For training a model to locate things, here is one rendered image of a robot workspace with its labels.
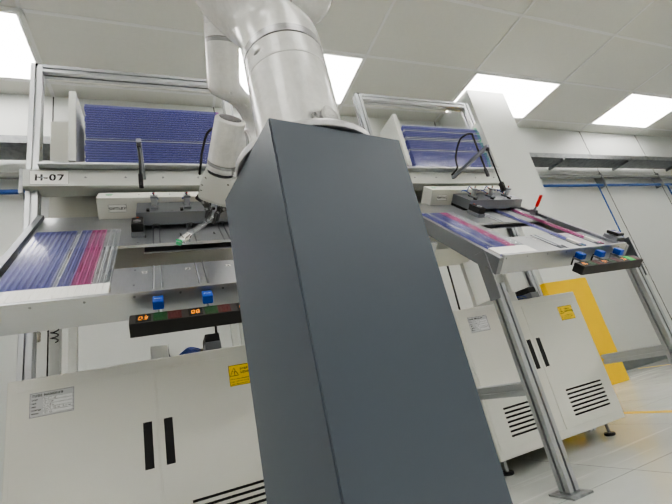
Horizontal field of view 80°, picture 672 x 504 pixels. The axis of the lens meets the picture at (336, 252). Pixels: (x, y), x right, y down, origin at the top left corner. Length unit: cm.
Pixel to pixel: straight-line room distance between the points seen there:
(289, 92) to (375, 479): 44
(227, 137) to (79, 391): 80
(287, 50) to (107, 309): 72
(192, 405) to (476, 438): 99
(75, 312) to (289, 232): 76
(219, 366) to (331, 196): 97
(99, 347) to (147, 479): 182
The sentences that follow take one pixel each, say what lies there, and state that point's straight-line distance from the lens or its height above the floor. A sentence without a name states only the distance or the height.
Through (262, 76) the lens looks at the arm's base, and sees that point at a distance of 59.
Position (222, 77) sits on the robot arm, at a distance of 120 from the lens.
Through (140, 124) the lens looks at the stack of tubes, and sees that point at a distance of 186.
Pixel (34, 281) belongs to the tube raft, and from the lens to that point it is 120.
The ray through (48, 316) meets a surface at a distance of 108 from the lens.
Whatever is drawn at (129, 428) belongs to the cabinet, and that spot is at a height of 44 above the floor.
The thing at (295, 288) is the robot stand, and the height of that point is 51.
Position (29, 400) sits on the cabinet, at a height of 56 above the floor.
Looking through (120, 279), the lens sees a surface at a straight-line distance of 117.
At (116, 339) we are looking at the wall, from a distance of 305.
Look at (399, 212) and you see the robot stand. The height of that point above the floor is 59.
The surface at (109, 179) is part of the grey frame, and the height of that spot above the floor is 134.
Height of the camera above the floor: 42
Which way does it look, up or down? 19 degrees up
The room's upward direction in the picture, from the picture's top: 13 degrees counter-clockwise
